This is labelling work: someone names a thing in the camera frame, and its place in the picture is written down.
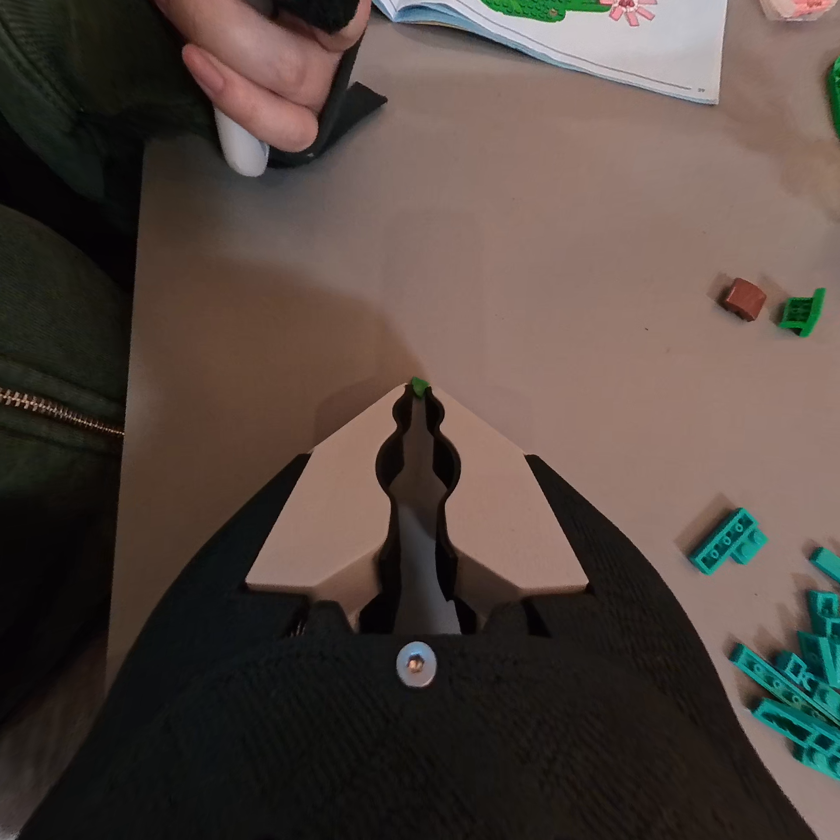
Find lego instruction booklet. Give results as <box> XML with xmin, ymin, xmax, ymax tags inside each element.
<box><xmin>371</xmin><ymin>0</ymin><xmax>729</xmax><ymax>106</ymax></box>

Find person's left hand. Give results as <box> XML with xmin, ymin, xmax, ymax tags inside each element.
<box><xmin>154</xmin><ymin>0</ymin><xmax>371</xmax><ymax>152</ymax></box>

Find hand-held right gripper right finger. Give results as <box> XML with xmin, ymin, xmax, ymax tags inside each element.
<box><xmin>422</xmin><ymin>386</ymin><xmax>590</xmax><ymax>632</ymax></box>

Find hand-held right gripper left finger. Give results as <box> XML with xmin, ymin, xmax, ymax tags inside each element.
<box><xmin>244</xmin><ymin>385</ymin><xmax>414</xmax><ymax>634</ymax></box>

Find person's left forearm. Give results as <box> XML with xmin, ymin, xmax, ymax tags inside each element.
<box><xmin>0</xmin><ymin>0</ymin><xmax>217</xmax><ymax>204</ymax></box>

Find green lego bracket piece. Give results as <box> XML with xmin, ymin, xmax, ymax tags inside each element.
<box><xmin>779</xmin><ymin>287</ymin><xmax>828</xmax><ymax>339</ymax></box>

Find small plastic bag pink pieces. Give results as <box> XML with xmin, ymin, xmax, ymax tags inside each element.
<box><xmin>758</xmin><ymin>0</ymin><xmax>829</xmax><ymax>22</ymax></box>

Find pile of teal lego pieces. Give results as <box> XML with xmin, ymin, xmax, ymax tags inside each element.
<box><xmin>686</xmin><ymin>507</ymin><xmax>840</xmax><ymax>782</ymax></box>

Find brown lego slope piece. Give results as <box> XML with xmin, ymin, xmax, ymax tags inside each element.
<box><xmin>722</xmin><ymin>277</ymin><xmax>769</xmax><ymax>322</ymax></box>

